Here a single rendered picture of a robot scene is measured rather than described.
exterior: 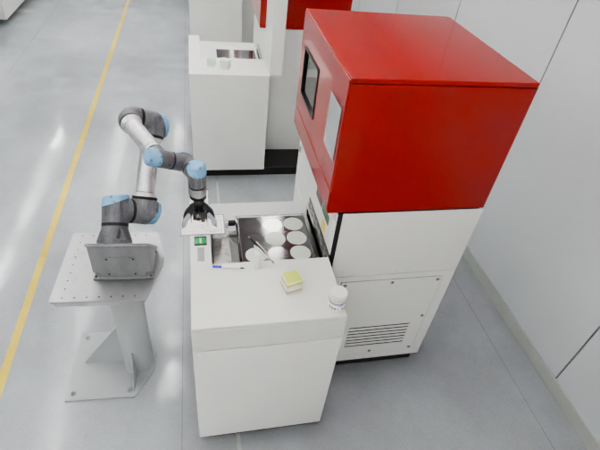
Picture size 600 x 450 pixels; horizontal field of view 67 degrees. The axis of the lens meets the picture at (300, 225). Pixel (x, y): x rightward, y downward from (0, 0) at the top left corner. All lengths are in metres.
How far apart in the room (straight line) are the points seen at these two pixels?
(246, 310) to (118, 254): 0.63
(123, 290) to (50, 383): 0.97
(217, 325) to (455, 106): 1.22
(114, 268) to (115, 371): 0.89
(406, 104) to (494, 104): 0.36
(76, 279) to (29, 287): 1.24
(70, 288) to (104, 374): 0.81
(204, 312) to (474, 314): 2.16
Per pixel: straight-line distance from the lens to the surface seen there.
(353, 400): 2.82
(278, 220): 2.38
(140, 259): 2.13
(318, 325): 1.90
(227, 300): 1.90
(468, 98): 1.86
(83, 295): 2.21
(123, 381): 2.87
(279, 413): 2.47
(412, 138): 1.84
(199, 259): 2.08
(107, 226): 2.18
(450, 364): 3.15
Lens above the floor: 2.42
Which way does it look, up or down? 40 degrees down
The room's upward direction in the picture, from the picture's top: 8 degrees clockwise
